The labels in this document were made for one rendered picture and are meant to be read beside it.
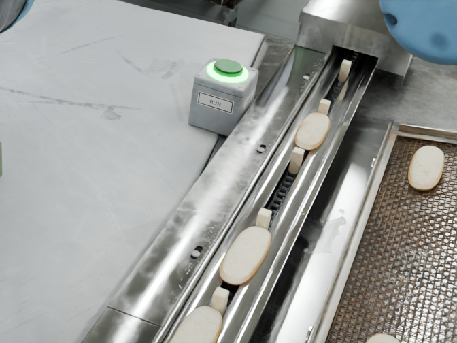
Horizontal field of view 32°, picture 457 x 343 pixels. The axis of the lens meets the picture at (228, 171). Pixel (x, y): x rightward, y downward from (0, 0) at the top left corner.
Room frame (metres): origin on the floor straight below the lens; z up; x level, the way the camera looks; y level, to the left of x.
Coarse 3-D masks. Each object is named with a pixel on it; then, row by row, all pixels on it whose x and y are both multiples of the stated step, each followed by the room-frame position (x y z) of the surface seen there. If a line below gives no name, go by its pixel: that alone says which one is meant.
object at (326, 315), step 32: (416, 128) 0.87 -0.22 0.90; (384, 160) 0.80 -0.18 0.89; (448, 160) 0.81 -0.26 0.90; (384, 192) 0.74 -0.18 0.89; (416, 192) 0.74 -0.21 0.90; (448, 192) 0.74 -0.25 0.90; (352, 224) 0.65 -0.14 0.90; (384, 224) 0.67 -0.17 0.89; (352, 256) 0.61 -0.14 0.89; (448, 256) 0.62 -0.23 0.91; (352, 288) 0.57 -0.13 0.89; (448, 288) 0.58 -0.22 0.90; (320, 320) 0.52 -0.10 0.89; (352, 320) 0.52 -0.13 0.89; (384, 320) 0.53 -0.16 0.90; (416, 320) 0.53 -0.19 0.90; (448, 320) 0.53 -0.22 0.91
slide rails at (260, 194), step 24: (336, 72) 1.09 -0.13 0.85; (360, 72) 1.11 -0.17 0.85; (312, 96) 1.01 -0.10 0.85; (336, 120) 0.95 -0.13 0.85; (288, 144) 0.87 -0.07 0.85; (312, 168) 0.82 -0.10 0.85; (264, 192) 0.75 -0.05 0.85; (288, 192) 0.76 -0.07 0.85; (240, 216) 0.70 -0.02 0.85; (288, 216) 0.71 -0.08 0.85; (216, 264) 0.61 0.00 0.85; (264, 264) 0.63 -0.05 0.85; (240, 288) 0.58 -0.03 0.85; (240, 312) 0.55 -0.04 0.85; (168, 336) 0.50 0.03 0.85
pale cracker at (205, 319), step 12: (192, 312) 0.53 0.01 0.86; (204, 312) 0.53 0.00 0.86; (216, 312) 0.54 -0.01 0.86; (180, 324) 0.52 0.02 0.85; (192, 324) 0.52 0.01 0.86; (204, 324) 0.52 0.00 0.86; (216, 324) 0.52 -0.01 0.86; (180, 336) 0.50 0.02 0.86; (192, 336) 0.50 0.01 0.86; (204, 336) 0.50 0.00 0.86; (216, 336) 0.51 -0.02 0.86
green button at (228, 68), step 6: (222, 60) 0.96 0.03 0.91; (228, 60) 0.96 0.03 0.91; (216, 66) 0.94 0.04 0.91; (222, 66) 0.94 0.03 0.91; (228, 66) 0.94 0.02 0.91; (234, 66) 0.94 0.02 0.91; (240, 66) 0.95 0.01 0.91; (216, 72) 0.93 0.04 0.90; (222, 72) 0.92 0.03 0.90; (228, 72) 0.93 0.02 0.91; (234, 72) 0.93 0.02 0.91; (240, 72) 0.93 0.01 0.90
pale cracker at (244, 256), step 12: (252, 228) 0.67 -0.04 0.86; (240, 240) 0.65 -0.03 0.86; (252, 240) 0.65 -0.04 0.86; (264, 240) 0.65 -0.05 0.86; (228, 252) 0.62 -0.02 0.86; (240, 252) 0.63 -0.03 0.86; (252, 252) 0.63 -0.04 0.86; (264, 252) 0.64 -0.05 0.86; (228, 264) 0.61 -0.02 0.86; (240, 264) 0.61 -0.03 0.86; (252, 264) 0.61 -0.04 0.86; (228, 276) 0.59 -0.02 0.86; (240, 276) 0.59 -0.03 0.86
